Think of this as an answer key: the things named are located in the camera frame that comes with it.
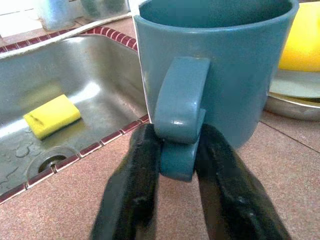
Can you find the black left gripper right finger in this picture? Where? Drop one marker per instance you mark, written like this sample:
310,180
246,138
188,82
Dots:
237,200

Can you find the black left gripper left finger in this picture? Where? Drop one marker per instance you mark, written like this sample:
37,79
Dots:
130,200

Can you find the stainless steel bowl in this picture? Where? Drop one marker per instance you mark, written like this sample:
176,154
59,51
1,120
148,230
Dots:
292,108

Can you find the teal ceramic mug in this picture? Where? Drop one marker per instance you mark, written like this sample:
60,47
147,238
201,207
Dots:
237,75

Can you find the yellow plastic bowl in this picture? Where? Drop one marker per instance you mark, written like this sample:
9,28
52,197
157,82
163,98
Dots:
305,45

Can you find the thick yellow sponge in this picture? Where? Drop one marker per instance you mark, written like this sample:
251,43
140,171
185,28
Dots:
52,115

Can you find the empty steel sink basin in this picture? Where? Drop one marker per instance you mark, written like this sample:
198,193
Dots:
100,75

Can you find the clear toothbrush cup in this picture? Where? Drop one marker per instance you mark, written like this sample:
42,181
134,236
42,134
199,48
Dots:
56,15

